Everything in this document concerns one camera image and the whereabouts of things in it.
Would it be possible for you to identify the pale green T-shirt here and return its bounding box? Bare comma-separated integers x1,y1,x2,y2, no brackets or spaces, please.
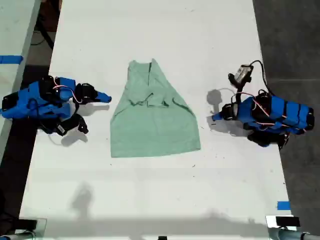
109,58,202,159

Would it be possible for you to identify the long blue tape strip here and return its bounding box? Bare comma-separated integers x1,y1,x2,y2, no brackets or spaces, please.
0,55,24,65

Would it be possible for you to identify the white side table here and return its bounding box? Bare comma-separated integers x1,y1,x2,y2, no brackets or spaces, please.
0,0,42,156

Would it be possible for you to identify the short blue tape strip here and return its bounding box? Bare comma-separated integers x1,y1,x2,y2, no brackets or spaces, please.
276,200,292,211

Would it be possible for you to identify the small black box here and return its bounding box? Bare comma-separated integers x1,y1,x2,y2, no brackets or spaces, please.
275,216,300,227
17,218,38,230

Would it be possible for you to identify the grey pole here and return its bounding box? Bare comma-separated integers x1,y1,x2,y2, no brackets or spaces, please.
268,228,320,240

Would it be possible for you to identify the red white motor wire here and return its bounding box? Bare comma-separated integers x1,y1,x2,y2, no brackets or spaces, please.
53,77,83,104
251,98,292,136

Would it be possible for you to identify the thin white cable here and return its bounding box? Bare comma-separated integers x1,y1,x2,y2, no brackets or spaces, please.
216,87,236,96
47,133,63,146

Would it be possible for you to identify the black silver camera box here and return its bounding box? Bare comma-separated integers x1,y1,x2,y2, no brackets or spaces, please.
227,64,254,88

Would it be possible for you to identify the black camera cable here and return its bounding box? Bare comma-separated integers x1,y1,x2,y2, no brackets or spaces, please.
248,59,272,97

